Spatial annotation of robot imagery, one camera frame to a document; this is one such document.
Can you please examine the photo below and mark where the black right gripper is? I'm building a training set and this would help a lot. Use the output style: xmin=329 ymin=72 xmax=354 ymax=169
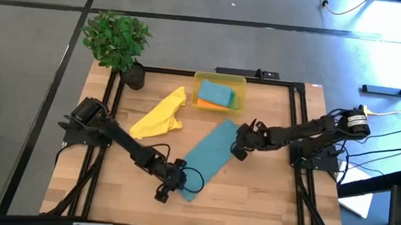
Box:
xmin=230 ymin=121 xmax=280 ymax=155

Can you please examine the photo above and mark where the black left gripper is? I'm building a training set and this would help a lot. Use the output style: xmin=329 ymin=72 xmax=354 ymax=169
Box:
xmin=153 ymin=161 xmax=190 ymax=206

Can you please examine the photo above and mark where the teal microfiber towel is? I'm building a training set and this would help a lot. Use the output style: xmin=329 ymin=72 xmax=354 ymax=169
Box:
xmin=196 ymin=78 xmax=236 ymax=110
xmin=177 ymin=115 xmax=241 ymax=206

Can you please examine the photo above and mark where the green microfiber towel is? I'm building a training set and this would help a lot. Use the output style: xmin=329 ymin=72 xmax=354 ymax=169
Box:
xmin=228 ymin=90 xmax=241 ymax=111

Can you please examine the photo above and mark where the orange microfiber towel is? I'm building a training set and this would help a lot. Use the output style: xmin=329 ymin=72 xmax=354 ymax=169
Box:
xmin=195 ymin=97 xmax=230 ymax=113

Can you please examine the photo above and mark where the yellow microfiber towel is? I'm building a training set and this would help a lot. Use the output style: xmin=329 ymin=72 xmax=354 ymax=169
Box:
xmin=128 ymin=81 xmax=189 ymax=144

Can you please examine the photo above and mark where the yellow translucent plastic bin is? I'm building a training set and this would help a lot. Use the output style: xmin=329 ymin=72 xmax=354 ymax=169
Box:
xmin=190 ymin=70 xmax=248 ymax=118

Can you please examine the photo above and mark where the black plant pot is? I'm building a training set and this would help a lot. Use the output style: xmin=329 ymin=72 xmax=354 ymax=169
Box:
xmin=118 ymin=60 xmax=148 ymax=91

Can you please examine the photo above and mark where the yellow power plug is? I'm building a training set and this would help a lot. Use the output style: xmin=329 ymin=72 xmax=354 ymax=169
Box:
xmin=357 ymin=103 xmax=401 ymax=120

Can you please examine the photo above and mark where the white paper sheet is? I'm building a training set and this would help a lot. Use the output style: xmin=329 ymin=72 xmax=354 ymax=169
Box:
xmin=336 ymin=160 xmax=377 ymax=220

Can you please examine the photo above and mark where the black desk leg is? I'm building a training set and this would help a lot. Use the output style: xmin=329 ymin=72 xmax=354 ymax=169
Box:
xmin=361 ymin=63 xmax=401 ymax=97

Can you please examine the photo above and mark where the green artificial plant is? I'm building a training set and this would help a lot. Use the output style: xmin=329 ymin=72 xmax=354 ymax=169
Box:
xmin=78 ymin=7 xmax=155 ymax=75

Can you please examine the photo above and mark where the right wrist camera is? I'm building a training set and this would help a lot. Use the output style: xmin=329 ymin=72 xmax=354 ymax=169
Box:
xmin=233 ymin=148 xmax=250 ymax=163

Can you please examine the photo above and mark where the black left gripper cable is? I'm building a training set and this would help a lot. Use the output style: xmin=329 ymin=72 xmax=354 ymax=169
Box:
xmin=178 ymin=166 xmax=207 ymax=195

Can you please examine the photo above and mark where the black bracket bar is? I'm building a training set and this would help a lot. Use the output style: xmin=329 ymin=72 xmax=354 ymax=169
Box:
xmin=214 ymin=65 xmax=282 ymax=81

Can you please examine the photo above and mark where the black aluminium rig frame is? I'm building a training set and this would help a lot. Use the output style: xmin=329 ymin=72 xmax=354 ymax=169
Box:
xmin=39 ymin=57 xmax=360 ymax=225

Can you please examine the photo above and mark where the yellow floor cable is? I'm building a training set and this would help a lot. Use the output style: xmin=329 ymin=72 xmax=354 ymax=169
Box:
xmin=315 ymin=0 xmax=373 ymax=19

